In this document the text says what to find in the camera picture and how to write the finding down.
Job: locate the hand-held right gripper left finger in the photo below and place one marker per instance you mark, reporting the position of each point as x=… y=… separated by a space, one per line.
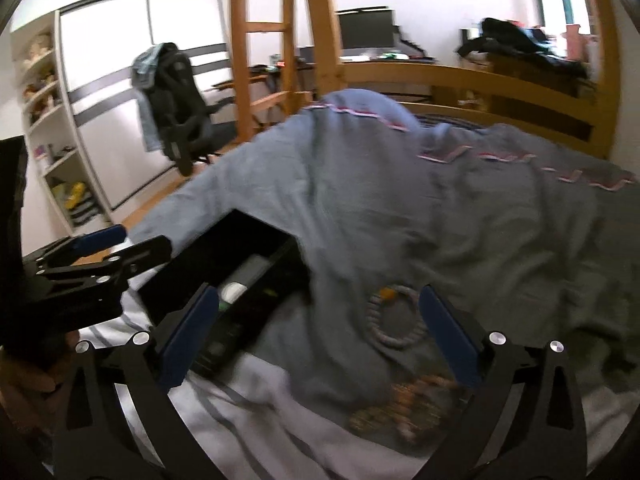
x=187 y=342

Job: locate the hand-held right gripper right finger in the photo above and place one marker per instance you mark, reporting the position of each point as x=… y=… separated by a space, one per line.
x=447 y=335

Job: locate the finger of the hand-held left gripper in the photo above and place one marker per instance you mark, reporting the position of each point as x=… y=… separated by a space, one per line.
x=135 y=255
x=100 y=239

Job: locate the black jewelry box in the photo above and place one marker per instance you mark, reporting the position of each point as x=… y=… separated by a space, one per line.
x=210 y=255

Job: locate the person's left hand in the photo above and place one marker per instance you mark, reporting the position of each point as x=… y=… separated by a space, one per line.
x=30 y=385

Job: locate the yellow item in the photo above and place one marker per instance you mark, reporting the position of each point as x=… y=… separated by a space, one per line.
x=75 y=192

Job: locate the small white item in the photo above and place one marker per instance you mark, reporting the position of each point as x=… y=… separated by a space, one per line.
x=233 y=292

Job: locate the white striped bed sheet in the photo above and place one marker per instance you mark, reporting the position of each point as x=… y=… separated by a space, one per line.
x=280 y=410

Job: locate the grey-blue blanket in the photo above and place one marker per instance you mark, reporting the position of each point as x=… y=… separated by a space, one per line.
x=450 y=220

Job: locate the white open shelf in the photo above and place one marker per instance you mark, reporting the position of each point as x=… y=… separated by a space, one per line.
x=50 y=110

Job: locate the black office chair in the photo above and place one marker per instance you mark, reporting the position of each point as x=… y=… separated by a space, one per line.
x=175 y=110

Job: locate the denim jacket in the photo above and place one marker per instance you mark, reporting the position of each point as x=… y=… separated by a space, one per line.
x=145 y=67

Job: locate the white sliding-door wardrobe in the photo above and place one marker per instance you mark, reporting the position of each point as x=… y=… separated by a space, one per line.
x=110 y=60

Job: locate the plush toys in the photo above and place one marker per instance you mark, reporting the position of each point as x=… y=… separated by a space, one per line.
x=39 y=47

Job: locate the wooden ladder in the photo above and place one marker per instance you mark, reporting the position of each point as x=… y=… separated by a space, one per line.
x=240 y=60

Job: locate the pile of dark clothes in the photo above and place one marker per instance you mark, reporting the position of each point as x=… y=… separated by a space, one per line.
x=510 y=35

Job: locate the black computer monitor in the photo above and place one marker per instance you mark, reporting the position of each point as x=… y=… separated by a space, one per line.
x=365 y=27

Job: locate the wooden bed frame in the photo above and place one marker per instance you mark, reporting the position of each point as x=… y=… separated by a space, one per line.
x=500 y=82

